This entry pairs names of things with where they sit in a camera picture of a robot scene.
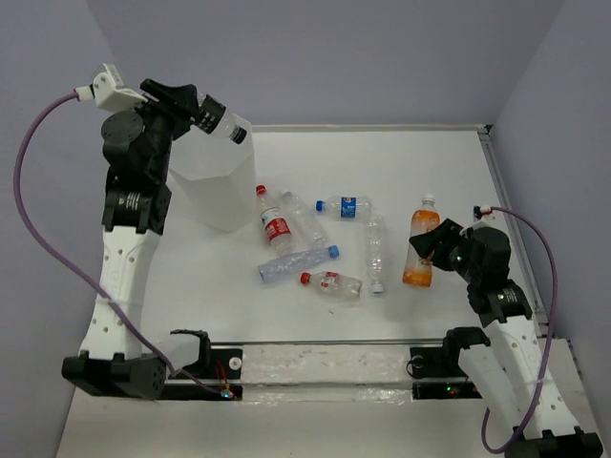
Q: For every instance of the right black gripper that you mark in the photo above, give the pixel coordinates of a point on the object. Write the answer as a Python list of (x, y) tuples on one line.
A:
[(448, 233)]

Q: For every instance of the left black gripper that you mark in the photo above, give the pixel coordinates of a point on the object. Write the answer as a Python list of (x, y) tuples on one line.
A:
[(184, 95)]

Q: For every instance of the orange tea bottle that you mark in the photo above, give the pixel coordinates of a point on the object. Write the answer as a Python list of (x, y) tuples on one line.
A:
[(418, 271)]

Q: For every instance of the black label black cap bottle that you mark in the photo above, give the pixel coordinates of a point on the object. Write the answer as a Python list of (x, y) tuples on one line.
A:
[(217, 120)]

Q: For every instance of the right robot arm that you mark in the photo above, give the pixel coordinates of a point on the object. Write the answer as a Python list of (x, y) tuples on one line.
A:
[(502, 356)]

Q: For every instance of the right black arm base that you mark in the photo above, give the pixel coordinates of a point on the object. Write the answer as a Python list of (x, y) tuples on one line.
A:
[(435, 378)]

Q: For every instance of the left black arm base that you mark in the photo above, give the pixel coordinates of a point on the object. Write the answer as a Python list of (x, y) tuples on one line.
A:
[(223, 376)]

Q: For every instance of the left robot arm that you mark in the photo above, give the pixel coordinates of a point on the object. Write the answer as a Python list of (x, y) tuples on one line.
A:
[(115, 359)]

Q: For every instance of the white octagonal plastic bin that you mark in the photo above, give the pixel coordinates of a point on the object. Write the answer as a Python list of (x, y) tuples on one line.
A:
[(216, 174)]

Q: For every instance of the clear ribbed white cap bottle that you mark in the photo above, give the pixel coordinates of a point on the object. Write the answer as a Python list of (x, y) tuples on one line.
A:
[(375, 230)]

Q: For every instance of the blue label water bottle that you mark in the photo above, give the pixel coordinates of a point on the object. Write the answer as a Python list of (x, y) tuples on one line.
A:
[(344, 208)]

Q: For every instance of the crushed red cap cola bottle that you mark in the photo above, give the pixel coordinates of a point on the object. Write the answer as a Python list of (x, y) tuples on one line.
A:
[(333, 284)]

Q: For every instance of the clear unlabelled crushed bottle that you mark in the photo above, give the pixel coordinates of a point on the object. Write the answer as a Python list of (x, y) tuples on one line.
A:
[(309, 228)]

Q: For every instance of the red cap red label bottle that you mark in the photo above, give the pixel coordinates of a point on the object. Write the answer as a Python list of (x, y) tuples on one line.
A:
[(274, 224)]

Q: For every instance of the clear bottle blue cap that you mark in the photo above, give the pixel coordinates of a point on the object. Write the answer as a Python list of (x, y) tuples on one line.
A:
[(294, 263)]

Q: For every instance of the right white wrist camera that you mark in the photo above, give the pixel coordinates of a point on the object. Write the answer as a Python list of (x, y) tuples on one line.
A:
[(483, 216)]

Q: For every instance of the aluminium table frame rail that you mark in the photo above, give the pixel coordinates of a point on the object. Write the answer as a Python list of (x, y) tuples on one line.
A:
[(393, 166)]

